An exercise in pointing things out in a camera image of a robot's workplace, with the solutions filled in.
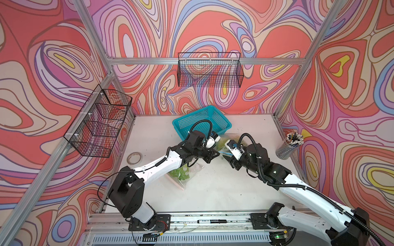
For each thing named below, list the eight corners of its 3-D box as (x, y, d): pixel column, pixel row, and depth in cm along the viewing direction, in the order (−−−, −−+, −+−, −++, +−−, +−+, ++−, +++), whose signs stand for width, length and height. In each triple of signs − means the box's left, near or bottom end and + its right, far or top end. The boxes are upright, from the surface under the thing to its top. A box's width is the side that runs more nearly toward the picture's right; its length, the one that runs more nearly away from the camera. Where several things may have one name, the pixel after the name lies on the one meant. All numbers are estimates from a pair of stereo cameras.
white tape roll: (126, 164, 95) (125, 162, 94) (130, 153, 100) (128, 151, 99) (139, 164, 95) (138, 162, 94) (142, 153, 100) (141, 151, 99)
